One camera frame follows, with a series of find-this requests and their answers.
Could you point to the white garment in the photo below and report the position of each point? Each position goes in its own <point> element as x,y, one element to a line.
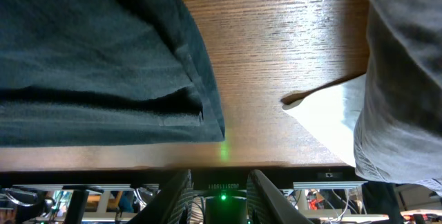
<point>330,115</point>

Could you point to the grey t-shirt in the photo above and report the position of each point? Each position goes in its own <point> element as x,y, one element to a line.
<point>397,137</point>

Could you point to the dark green Nike t-shirt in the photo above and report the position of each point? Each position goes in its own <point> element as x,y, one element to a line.
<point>105,72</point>

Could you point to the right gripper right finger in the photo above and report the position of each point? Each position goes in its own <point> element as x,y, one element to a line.
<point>267,205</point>

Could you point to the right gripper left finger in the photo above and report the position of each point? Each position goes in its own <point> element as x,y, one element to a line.
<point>172,205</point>

